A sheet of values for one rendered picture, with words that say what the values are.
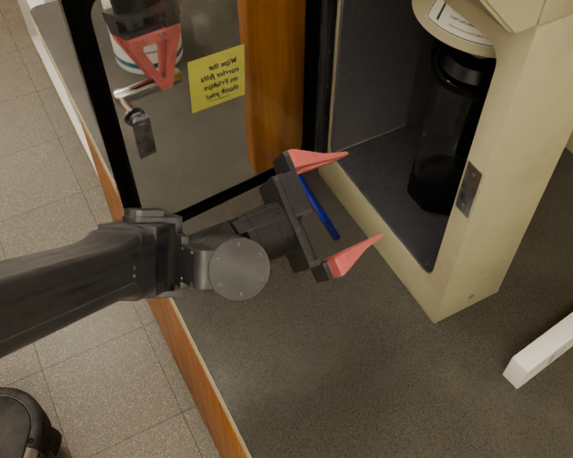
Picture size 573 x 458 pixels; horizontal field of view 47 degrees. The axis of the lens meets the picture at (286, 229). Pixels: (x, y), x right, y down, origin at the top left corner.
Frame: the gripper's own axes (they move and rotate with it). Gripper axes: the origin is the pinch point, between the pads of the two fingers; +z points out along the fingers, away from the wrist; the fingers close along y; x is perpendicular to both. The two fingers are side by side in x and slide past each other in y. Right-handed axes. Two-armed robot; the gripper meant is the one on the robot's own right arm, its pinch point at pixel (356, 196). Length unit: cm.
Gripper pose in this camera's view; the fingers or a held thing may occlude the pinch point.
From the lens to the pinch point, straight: 72.7
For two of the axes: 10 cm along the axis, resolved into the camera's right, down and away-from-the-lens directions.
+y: -3.9, -9.2, 0.4
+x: -2.5, 1.4, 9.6
